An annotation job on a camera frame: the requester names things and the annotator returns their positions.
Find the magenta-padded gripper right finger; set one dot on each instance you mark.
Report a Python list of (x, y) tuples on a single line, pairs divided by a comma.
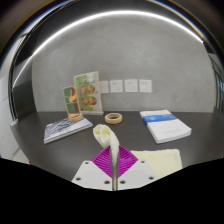
[(136, 173)]

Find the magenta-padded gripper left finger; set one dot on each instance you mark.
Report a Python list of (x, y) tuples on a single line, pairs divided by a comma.
[(90, 173)]

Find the cream towel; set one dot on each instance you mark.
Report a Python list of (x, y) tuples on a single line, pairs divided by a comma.
[(156, 161)]

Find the grey patterned magazine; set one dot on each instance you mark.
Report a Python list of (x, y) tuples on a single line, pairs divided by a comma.
[(65, 128)]

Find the white book with blue band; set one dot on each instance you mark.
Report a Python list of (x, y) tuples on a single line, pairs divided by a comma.
[(166, 128)]

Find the masking tape roll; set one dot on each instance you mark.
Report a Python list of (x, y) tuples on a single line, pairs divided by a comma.
[(113, 118)]

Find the small sign on wooden base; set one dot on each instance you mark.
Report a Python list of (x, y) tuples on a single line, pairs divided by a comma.
[(70, 101)]

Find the large acrylic sign stand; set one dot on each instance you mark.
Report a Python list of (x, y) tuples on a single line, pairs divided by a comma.
[(87, 91)]

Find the curved white light strip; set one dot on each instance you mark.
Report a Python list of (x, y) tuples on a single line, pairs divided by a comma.
[(110, 14)]

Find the white wall plate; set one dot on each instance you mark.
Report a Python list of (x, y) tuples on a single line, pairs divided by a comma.
[(131, 85), (145, 86), (105, 87), (116, 86)]

